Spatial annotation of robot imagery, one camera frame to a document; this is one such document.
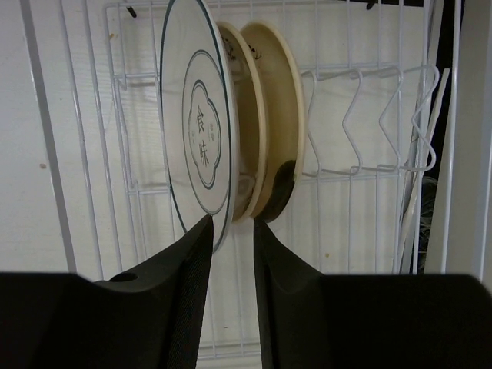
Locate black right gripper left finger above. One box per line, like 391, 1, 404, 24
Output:
1, 216, 214, 368

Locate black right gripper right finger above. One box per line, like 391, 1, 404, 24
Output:
254, 221, 491, 368

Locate white plate with dark rings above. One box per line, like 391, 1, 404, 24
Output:
160, 1, 239, 251

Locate beige plate rear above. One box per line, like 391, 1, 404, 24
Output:
241, 20, 308, 223

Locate beige plate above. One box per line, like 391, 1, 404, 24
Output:
241, 20, 308, 223
217, 21, 268, 223

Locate beige plate front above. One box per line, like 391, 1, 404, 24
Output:
217, 21, 268, 223

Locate white wire dish rack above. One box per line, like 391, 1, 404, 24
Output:
18, 0, 466, 362

